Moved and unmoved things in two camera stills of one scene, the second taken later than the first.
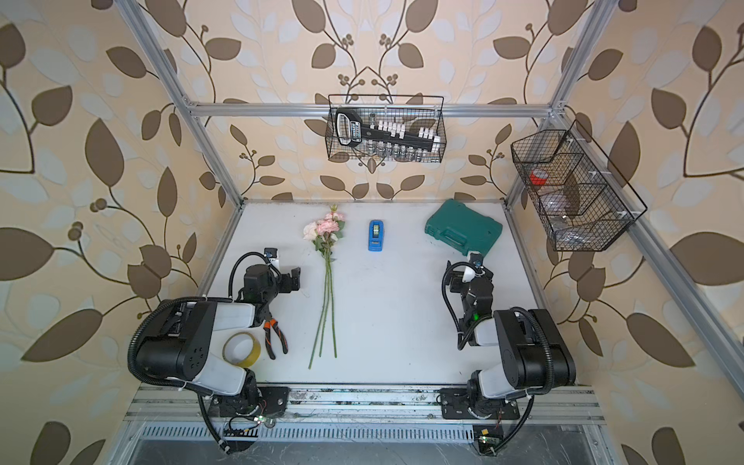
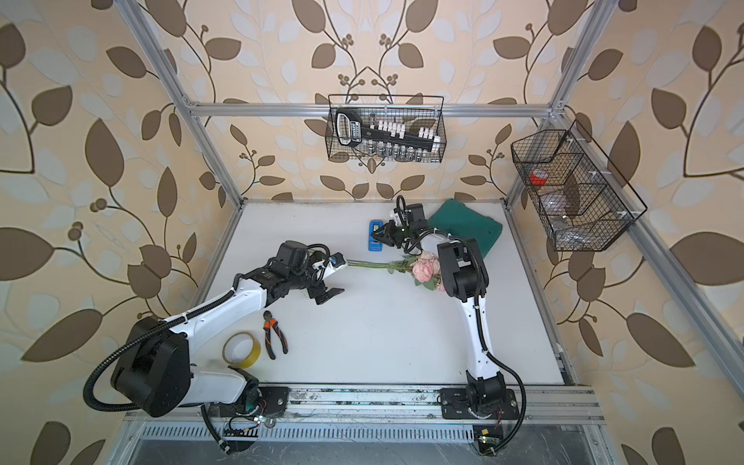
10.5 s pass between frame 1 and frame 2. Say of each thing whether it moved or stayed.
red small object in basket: stayed
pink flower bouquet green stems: moved
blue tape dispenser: stayed
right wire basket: stayed
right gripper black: moved
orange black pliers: stayed
